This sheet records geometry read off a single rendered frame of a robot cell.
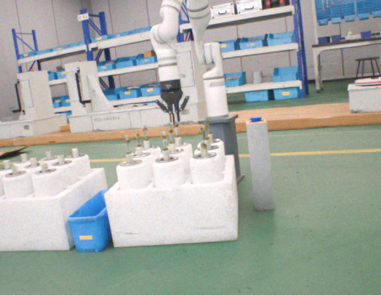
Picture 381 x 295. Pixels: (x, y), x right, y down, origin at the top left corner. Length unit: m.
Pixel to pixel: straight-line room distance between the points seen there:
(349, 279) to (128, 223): 0.65
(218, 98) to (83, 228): 0.82
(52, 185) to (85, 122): 2.71
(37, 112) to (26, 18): 5.50
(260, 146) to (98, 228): 0.60
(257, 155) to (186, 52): 2.19
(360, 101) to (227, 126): 1.60
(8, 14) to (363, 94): 7.94
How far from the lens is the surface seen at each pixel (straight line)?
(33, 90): 4.56
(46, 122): 4.64
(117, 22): 11.35
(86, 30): 7.25
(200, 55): 1.70
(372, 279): 0.99
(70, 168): 1.42
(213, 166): 1.16
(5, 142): 4.79
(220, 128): 1.69
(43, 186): 1.32
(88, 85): 4.12
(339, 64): 9.44
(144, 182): 1.22
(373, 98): 3.10
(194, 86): 3.42
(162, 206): 1.18
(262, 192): 1.39
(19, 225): 1.38
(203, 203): 1.15
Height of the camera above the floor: 0.50
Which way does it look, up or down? 10 degrees down
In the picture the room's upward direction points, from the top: 8 degrees counter-clockwise
